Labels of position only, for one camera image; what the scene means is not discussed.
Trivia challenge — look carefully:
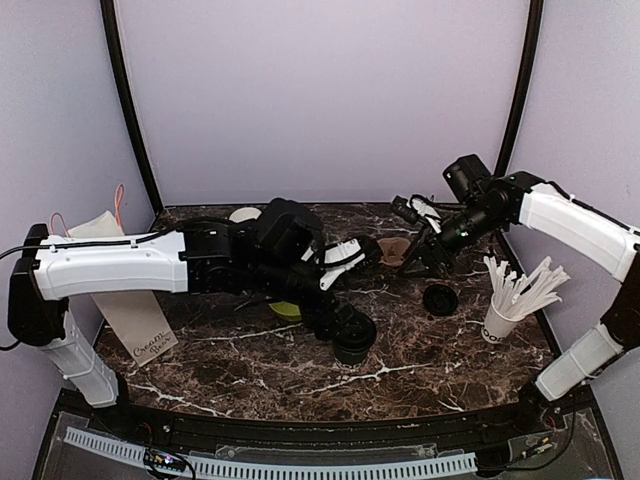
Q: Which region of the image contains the black front rail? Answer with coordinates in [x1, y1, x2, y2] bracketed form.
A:
[89, 399, 566, 454]

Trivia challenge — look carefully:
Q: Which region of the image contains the kraft paper bag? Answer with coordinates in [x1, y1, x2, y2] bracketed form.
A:
[49, 184, 178, 366]

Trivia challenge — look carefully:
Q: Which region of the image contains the cardboard cup carrier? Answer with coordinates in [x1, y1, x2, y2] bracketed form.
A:
[377, 237, 411, 268]

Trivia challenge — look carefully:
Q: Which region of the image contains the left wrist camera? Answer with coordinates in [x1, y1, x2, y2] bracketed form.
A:
[301, 236, 382, 291]

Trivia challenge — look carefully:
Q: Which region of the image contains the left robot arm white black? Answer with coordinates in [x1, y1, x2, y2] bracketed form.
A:
[7, 198, 364, 436]

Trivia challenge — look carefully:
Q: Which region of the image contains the white cup holding straws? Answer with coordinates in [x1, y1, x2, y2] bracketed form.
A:
[481, 296, 522, 344]

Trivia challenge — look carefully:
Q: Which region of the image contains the right black frame post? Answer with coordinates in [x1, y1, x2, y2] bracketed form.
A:
[494, 0, 544, 176]

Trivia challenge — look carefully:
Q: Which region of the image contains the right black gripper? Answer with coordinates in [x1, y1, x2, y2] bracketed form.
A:
[397, 201, 505, 277]

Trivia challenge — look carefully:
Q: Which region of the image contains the stack of black lids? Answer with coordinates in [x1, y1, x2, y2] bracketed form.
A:
[422, 283, 459, 317]

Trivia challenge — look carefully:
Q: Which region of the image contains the green bowl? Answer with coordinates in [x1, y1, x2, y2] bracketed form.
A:
[269, 302, 301, 323]

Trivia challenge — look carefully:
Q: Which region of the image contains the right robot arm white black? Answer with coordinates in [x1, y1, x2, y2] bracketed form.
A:
[391, 155, 639, 434]

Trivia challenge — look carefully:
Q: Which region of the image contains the white cable duct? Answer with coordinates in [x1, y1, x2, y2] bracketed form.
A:
[63, 427, 477, 480]

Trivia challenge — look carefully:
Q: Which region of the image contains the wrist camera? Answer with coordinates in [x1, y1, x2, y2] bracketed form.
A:
[301, 236, 382, 291]
[391, 196, 442, 233]

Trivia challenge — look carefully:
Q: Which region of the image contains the stack of paper cups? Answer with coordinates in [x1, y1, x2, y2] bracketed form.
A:
[229, 207, 262, 223]

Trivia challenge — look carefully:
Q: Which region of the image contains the left black frame post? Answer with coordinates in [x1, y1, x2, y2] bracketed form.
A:
[100, 0, 164, 215]

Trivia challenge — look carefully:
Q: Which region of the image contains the bundle of wrapped straws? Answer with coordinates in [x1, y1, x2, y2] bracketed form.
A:
[483, 256, 571, 321]

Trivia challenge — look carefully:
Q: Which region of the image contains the black frame post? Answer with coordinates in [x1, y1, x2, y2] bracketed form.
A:
[100, 0, 164, 215]
[494, 0, 544, 176]

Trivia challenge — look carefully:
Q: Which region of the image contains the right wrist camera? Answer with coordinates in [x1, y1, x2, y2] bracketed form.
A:
[391, 196, 442, 233]

